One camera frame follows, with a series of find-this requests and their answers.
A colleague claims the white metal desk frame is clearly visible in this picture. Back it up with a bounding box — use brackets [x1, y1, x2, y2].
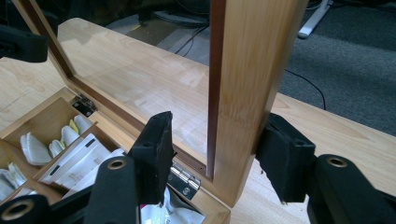
[297, 0, 332, 39]

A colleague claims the wooden tea box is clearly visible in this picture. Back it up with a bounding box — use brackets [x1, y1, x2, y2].
[0, 0, 310, 224]

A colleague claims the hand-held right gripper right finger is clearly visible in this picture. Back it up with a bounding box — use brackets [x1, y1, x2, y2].
[255, 112, 318, 204]

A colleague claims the thick black floor cable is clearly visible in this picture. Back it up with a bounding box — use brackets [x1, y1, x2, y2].
[173, 25, 210, 59]

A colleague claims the flat floor panel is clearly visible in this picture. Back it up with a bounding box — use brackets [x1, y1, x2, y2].
[122, 21, 177, 48]

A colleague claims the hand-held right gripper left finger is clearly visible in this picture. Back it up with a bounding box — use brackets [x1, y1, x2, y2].
[127, 111, 176, 206]

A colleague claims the pile of white tea bags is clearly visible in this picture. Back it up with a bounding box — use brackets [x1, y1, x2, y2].
[0, 114, 206, 224]

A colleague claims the thin black floor cable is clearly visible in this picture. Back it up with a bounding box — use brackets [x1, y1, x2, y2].
[284, 68, 327, 111]

